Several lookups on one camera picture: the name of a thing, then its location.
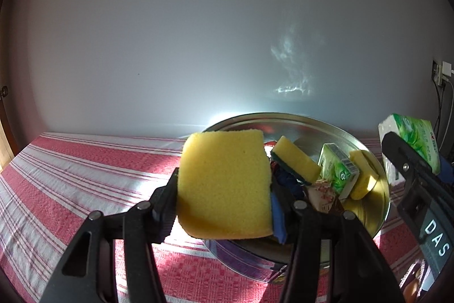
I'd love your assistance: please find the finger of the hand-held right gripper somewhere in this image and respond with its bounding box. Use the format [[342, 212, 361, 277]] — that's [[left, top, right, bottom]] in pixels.
[[381, 131, 431, 190], [439, 157, 454, 185]]

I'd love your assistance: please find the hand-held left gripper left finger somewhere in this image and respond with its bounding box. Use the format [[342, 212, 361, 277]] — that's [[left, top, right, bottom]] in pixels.
[[41, 168, 180, 303]]

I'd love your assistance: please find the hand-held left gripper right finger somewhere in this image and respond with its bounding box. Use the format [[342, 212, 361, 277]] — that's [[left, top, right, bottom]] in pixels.
[[270, 182, 405, 303]]

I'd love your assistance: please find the light green tissue packet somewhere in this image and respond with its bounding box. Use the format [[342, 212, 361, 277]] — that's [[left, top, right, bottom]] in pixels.
[[378, 114, 442, 185]]

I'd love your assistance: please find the blue cloth item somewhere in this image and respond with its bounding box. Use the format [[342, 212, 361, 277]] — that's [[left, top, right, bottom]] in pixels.
[[271, 166, 307, 199]]

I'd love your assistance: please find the small yellow sponge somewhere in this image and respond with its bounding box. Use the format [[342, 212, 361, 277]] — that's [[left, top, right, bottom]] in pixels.
[[348, 150, 379, 200]]

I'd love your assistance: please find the brown snack packet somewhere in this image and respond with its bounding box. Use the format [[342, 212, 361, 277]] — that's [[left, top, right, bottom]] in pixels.
[[306, 180, 344, 215]]

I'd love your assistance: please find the round blue cookie tin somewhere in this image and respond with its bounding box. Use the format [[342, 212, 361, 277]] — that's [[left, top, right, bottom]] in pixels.
[[199, 112, 391, 287]]

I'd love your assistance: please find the dark green tissue packet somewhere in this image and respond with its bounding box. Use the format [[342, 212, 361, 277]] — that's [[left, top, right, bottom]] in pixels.
[[317, 143, 360, 200]]

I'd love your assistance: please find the large yellow sponge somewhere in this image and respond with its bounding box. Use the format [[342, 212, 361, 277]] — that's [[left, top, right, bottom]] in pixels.
[[176, 130, 274, 240]]

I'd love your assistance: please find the green scouring sponge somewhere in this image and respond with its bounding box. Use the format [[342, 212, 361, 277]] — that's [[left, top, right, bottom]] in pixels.
[[271, 135, 321, 183]]

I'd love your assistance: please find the red snack packet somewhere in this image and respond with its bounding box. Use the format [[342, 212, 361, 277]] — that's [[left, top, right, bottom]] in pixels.
[[262, 141, 279, 162]]

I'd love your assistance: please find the person's right hand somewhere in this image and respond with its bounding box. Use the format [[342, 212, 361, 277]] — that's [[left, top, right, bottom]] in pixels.
[[401, 260, 431, 303]]

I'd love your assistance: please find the red striped tablecloth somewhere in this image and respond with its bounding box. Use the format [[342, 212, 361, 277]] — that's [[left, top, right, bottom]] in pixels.
[[0, 133, 454, 303]]

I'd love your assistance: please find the wooden door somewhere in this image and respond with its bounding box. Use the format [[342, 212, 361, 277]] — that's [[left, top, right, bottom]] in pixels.
[[0, 0, 18, 169]]

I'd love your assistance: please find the black cable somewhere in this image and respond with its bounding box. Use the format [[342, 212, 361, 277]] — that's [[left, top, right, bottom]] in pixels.
[[434, 81, 445, 147]]

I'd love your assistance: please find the wall socket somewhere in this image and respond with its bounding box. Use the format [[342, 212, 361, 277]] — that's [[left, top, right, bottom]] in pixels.
[[432, 59, 444, 83]]

